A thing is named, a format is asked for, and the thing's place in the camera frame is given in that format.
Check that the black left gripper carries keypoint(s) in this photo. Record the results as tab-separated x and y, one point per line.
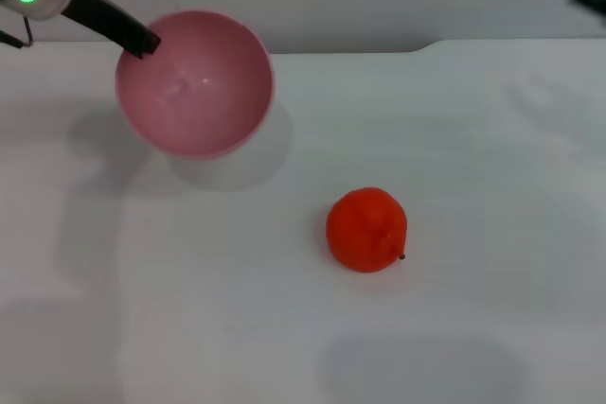
99	16

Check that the pink plastic bowl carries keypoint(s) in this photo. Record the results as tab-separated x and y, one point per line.
194	101

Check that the orange fruit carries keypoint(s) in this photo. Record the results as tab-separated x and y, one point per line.
364	231

